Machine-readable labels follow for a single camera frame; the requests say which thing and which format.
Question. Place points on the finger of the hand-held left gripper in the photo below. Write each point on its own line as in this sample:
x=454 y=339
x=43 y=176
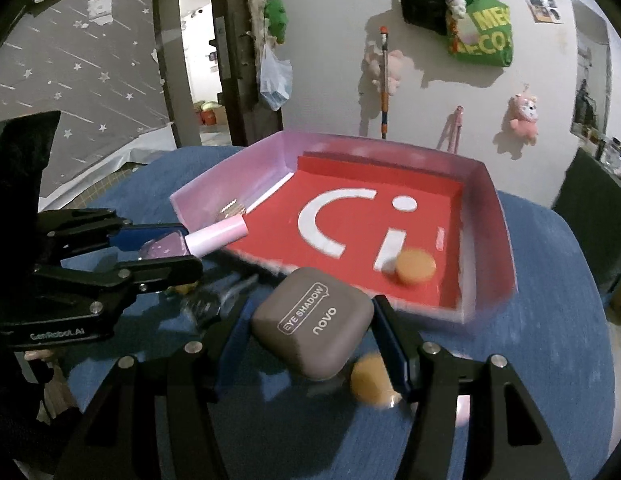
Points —
x=140 y=236
x=155 y=272

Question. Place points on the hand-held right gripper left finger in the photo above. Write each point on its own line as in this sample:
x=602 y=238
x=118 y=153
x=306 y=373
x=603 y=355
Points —
x=234 y=355

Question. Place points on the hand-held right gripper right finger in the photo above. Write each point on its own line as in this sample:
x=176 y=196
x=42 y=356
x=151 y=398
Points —
x=390 y=350

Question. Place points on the clear plastic lid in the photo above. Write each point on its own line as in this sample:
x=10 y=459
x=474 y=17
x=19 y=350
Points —
x=236 y=286

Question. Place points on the pink nail polish bottle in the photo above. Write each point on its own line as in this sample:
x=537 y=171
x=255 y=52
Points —
x=215 y=235

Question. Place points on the grey-brown eye shadow case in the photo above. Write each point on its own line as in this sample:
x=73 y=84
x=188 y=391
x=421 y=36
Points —
x=310 y=322

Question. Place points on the pink cardboard box red inside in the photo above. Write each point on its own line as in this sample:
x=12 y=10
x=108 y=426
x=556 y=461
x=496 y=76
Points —
x=350 y=230

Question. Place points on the silver magnet stack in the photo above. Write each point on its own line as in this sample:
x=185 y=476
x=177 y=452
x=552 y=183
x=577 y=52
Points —
x=233 y=210

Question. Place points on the orange box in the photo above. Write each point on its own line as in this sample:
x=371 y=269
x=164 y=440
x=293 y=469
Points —
x=210 y=116

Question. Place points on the translucent plastic bag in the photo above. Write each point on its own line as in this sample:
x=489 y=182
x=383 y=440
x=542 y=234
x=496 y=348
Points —
x=275 y=77

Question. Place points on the pink clip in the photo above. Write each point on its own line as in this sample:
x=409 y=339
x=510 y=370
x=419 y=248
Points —
x=453 y=130

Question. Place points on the dark green chair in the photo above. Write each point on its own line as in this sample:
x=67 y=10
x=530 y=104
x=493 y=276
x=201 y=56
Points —
x=590 y=220

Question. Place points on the green plush toy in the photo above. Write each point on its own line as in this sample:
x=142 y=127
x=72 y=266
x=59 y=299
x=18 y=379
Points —
x=276 y=17

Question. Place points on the grey stick with orange ends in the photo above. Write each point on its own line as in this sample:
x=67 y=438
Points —
x=385 y=85

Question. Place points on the pink plush toy white face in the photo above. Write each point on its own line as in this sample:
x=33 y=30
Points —
x=523 y=117

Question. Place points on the pale pink plush toy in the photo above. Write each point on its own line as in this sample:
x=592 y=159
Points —
x=396 y=67

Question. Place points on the green tote bag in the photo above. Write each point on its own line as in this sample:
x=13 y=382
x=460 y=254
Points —
x=483 y=35

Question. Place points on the dark door frame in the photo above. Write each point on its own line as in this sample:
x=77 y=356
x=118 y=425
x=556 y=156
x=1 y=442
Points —
x=240 y=60

